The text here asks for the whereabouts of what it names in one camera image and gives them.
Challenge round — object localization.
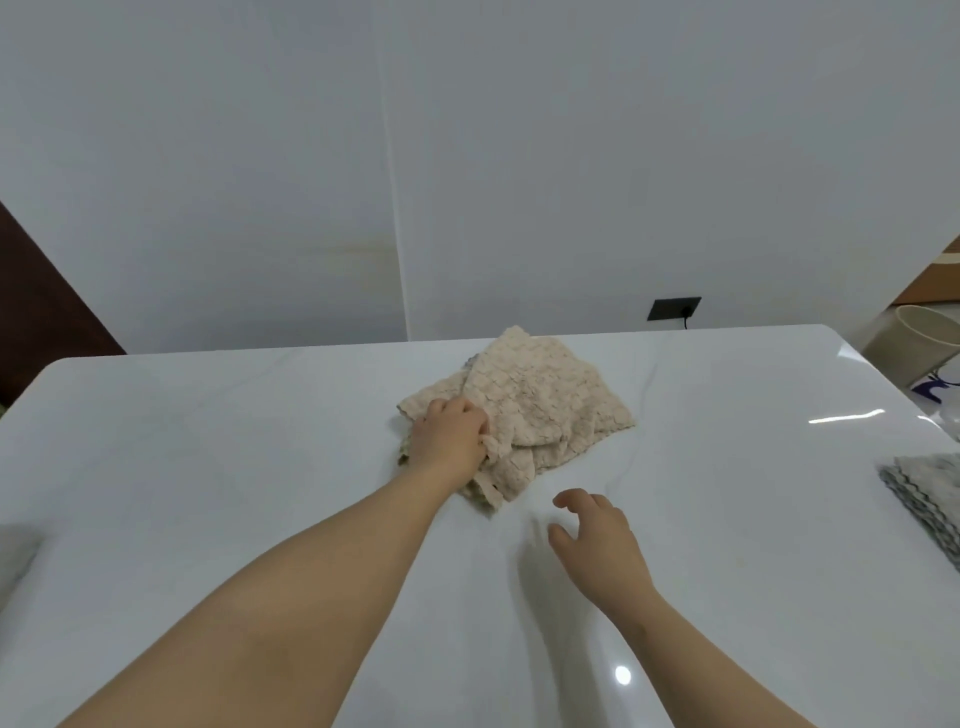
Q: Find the person's left hand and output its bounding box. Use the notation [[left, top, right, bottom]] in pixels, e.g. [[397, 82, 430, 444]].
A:
[[403, 397, 493, 490]]

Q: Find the beige textured towel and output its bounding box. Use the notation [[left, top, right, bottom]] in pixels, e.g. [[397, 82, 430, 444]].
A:
[[458, 325, 637, 481], [395, 374, 538, 516]]

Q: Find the brown wooden furniture piece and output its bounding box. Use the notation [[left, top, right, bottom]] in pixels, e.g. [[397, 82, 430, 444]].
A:
[[888, 236, 960, 309]]

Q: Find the white marble table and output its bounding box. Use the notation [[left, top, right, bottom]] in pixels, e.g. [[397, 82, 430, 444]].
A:
[[0, 323, 960, 728]]

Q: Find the grey fluffy towel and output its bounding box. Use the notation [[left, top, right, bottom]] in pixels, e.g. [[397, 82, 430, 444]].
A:
[[0, 524, 43, 601], [878, 452, 960, 575]]

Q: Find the person's right hand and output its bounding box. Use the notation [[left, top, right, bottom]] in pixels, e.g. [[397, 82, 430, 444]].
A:
[[546, 488, 660, 622]]

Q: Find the person's right forearm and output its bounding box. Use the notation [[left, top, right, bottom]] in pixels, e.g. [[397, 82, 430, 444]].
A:
[[614, 588, 817, 728]]

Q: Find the person's left forearm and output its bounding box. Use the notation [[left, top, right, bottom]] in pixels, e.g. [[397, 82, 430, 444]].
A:
[[59, 463, 470, 728]]

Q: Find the dark brown wooden door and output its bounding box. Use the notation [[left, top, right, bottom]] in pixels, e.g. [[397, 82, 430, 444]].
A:
[[0, 200, 127, 410]]

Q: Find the black wall socket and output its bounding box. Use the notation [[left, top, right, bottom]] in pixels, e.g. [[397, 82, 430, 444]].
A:
[[647, 297, 703, 324]]

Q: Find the cream plastic bin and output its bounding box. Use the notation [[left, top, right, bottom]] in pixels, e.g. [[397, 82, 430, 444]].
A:
[[862, 303, 960, 391]]

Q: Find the blue and white package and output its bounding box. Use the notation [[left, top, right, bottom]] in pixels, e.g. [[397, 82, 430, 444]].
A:
[[911, 371, 960, 406]]

